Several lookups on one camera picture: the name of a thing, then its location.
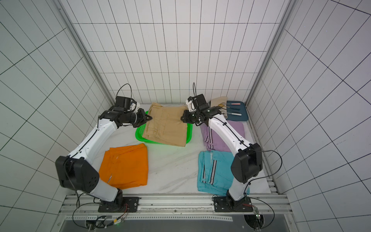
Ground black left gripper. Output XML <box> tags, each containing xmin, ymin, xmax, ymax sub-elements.
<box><xmin>122</xmin><ymin>108</ymin><xmax>152</xmax><ymax>128</ymax></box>

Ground khaki pants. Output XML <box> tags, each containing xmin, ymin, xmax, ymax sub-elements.
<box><xmin>143</xmin><ymin>103</ymin><xmax>187</xmax><ymax>147</ymax></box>

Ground purple pants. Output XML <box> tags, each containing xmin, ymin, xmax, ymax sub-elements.
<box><xmin>201</xmin><ymin>120</ymin><xmax>245</xmax><ymax>152</ymax></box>

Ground orange pants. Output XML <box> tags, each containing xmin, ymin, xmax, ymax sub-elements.
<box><xmin>99</xmin><ymin>144</ymin><xmax>149</xmax><ymax>189</ymax></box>

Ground teal striped pants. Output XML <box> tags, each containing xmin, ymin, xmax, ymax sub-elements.
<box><xmin>197</xmin><ymin>150</ymin><xmax>234</xmax><ymax>196</ymax></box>

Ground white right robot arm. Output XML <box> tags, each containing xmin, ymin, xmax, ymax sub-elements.
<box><xmin>181</xmin><ymin>107</ymin><xmax>262</xmax><ymax>202</ymax></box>

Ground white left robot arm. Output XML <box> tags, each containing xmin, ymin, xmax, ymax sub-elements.
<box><xmin>55</xmin><ymin>106</ymin><xmax>153</xmax><ymax>202</ymax></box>

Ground green plastic basket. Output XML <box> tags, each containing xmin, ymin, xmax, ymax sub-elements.
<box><xmin>135</xmin><ymin>112</ymin><xmax>193</xmax><ymax>147</ymax></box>

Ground beige cutlery holder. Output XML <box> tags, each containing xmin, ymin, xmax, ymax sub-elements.
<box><xmin>210</xmin><ymin>96</ymin><xmax>228</xmax><ymax>113</ymax></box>

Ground dark teal tray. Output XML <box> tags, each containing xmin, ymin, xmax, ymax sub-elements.
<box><xmin>227</xmin><ymin>101</ymin><xmax>249</xmax><ymax>121</ymax></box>

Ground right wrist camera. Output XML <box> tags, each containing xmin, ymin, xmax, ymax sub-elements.
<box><xmin>186</xmin><ymin>94</ymin><xmax>209</xmax><ymax>112</ymax></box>

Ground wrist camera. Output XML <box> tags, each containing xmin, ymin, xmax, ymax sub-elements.
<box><xmin>114</xmin><ymin>96</ymin><xmax>138</xmax><ymax>112</ymax></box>
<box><xmin>186</xmin><ymin>94</ymin><xmax>209</xmax><ymax>112</ymax></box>

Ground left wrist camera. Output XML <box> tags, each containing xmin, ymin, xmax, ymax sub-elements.
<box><xmin>114</xmin><ymin>96</ymin><xmax>138</xmax><ymax>112</ymax></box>

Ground white handled utensil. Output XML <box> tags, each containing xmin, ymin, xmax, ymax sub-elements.
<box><xmin>227</xmin><ymin>113</ymin><xmax>242</xmax><ymax>116</ymax></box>

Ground aluminium mounting rail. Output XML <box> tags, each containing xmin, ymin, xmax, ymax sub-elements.
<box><xmin>59</xmin><ymin>193</ymin><xmax>293</xmax><ymax>222</ymax></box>

